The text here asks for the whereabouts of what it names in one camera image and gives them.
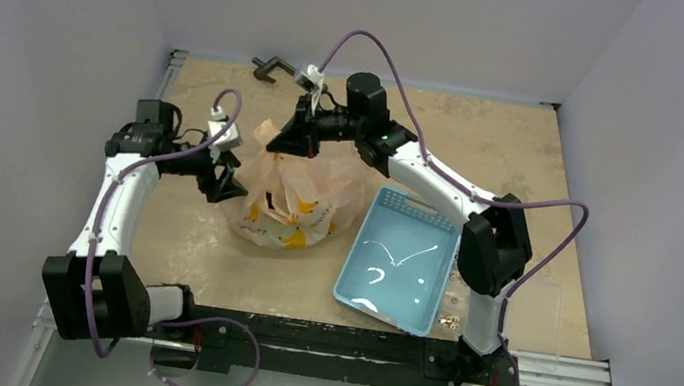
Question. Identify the light blue plastic basket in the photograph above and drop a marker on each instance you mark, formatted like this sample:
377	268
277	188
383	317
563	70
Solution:
398	267

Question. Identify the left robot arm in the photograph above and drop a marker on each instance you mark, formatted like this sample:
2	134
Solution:
93	290

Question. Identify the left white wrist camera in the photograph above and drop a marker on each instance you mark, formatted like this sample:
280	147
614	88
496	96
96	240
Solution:
222	134

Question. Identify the black metal crank handle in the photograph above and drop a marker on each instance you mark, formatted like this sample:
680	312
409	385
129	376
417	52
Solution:
264	68

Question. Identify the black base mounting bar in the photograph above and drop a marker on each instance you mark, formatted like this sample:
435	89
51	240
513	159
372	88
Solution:
222	338

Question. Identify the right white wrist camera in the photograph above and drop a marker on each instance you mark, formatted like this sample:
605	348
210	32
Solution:
311	79

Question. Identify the clear plastic screw box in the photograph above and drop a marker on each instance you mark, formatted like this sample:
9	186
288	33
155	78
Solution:
533	324

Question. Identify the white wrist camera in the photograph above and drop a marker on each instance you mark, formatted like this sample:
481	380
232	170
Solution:
222	134
311	79

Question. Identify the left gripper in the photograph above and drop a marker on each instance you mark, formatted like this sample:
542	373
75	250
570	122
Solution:
226	185

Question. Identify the orange banana print plastic bag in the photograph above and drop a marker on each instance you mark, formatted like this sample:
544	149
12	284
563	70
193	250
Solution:
293	202

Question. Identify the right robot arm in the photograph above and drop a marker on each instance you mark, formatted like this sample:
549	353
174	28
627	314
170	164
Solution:
494	245

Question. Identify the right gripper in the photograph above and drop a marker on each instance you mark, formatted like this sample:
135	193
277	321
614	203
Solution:
308	129

